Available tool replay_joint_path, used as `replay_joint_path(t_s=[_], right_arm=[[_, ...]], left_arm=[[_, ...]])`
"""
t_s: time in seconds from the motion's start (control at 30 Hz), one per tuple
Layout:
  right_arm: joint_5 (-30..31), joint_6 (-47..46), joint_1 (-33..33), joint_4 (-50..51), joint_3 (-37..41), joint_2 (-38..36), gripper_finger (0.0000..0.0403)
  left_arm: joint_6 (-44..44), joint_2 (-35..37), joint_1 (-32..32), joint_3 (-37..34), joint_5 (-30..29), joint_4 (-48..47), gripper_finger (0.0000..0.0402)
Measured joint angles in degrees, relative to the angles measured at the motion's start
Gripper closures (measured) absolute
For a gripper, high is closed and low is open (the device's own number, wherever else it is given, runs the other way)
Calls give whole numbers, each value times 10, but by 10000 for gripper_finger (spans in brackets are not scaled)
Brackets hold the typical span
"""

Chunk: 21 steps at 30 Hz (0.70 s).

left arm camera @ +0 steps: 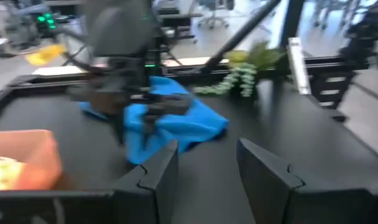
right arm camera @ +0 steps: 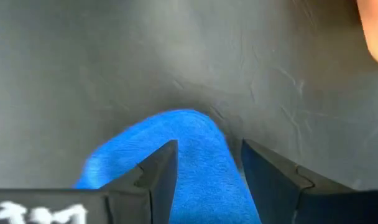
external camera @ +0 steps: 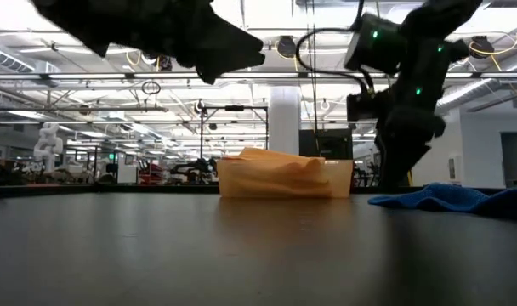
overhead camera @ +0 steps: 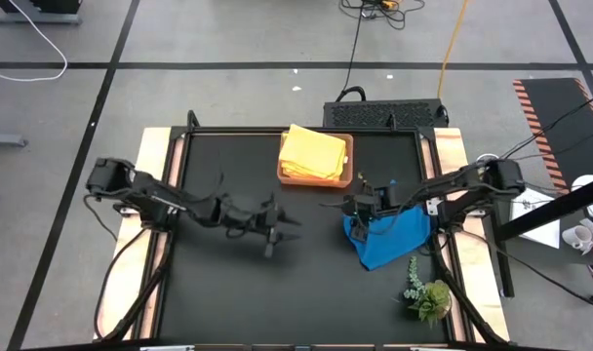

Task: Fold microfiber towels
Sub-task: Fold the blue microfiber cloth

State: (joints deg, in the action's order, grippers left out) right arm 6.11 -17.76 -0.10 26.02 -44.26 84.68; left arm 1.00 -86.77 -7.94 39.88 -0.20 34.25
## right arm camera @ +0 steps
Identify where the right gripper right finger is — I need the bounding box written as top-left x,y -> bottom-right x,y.
241,138 -> 378,224

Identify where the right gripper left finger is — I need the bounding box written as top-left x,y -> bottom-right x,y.
0,139 -> 179,224

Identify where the blue microfiber towel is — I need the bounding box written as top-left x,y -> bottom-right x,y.
73,108 -> 263,224

